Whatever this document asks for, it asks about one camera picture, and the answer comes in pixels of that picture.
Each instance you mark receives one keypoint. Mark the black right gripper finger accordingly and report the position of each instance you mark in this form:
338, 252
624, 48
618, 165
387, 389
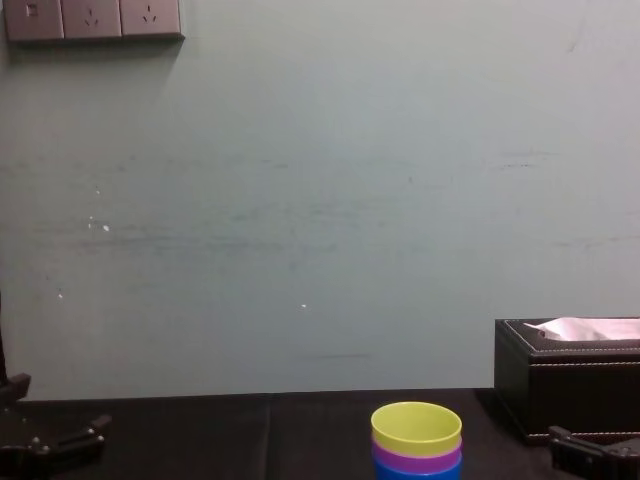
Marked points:
580, 447

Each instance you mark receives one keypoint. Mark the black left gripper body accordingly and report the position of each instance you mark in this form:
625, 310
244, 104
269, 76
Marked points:
17, 430

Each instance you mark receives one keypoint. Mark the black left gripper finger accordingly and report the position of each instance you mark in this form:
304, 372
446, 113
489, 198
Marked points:
75, 434
17, 386

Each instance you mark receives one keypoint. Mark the yellow-green plastic cup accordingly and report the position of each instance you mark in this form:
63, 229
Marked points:
417, 425

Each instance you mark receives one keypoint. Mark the purple plastic cup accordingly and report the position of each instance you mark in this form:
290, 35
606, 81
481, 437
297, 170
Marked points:
400, 457

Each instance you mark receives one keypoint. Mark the blue plastic cup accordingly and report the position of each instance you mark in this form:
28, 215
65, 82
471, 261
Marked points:
395, 472

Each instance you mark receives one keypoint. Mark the black leather tissue box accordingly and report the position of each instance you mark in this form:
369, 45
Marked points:
560, 390

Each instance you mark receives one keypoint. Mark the white paper tissue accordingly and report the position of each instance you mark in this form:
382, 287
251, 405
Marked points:
595, 327

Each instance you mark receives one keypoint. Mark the black table cloth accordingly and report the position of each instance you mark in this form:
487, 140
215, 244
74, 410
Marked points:
225, 440

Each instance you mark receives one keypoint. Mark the grey wall socket plate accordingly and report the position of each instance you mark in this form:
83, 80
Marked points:
150, 16
91, 17

